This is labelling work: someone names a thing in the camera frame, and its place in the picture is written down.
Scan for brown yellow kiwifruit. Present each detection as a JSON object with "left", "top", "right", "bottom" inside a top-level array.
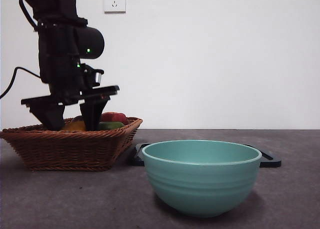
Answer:
[{"left": 61, "top": 119, "right": 88, "bottom": 132}]

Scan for teal ribbed bowl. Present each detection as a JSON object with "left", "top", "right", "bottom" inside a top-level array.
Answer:
[{"left": 141, "top": 139, "right": 263, "bottom": 218}]

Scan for red apple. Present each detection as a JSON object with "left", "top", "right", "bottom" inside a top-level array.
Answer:
[{"left": 100, "top": 111, "right": 128, "bottom": 124}]

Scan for green fruit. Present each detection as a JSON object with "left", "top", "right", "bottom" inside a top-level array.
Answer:
[{"left": 98, "top": 121, "right": 125, "bottom": 131}]

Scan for brown wicker basket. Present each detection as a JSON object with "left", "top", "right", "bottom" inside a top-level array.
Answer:
[{"left": 0, "top": 116, "right": 144, "bottom": 172}]

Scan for black rectangular tray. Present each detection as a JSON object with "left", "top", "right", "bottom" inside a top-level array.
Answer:
[{"left": 127, "top": 143, "right": 282, "bottom": 168}]

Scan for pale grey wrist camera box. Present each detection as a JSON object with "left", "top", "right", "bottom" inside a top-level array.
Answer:
[{"left": 80, "top": 63, "right": 105, "bottom": 88}]

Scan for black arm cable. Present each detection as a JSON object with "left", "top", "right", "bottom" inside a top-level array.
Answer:
[
  {"left": 18, "top": 0, "right": 40, "bottom": 34},
  {"left": 0, "top": 66, "right": 43, "bottom": 99}
]

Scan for white wall power socket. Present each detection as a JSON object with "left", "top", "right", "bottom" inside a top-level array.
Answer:
[{"left": 103, "top": 0, "right": 127, "bottom": 14}]

